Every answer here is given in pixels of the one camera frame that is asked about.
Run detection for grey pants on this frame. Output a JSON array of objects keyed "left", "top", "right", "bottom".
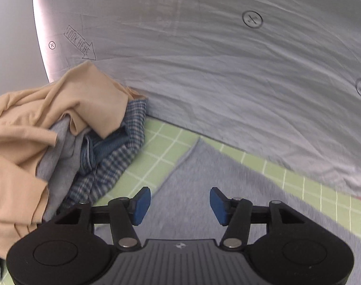
[{"left": 93, "top": 138, "right": 361, "bottom": 285}]

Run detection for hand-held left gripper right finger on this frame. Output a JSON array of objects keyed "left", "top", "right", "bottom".
[{"left": 209, "top": 187, "right": 310, "bottom": 249}]

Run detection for light grey garment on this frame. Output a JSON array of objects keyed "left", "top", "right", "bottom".
[{"left": 36, "top": 119, "right": 93, "bottom": 224}]

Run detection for green grid bedsheet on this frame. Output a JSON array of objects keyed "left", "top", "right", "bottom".
[{"left": 0, "top": 116, "right": 361, "bottom": 285}]

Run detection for blue denim garment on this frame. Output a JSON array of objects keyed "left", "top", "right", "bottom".
[{"left": 81, "top": 133, "right": 130, "bottom": 170}]

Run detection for blue plaid shirt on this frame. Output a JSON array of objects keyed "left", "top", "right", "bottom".
[{"left": 59, "top": 98, "right": 148, "bottom": 214}]

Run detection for grey printed backdrop sheet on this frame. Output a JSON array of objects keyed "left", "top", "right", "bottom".
[{"left": 32, "top": 0, "right": 361, "bottom": 199}]

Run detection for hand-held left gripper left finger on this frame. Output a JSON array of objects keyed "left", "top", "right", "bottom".
[{"left": 44, "top": 186, "right": 152, "bottom": 251}]

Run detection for beige garment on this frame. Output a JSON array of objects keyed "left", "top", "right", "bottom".
[{"left": 0, "top": 61, "right": 148, "bottom": 259}]

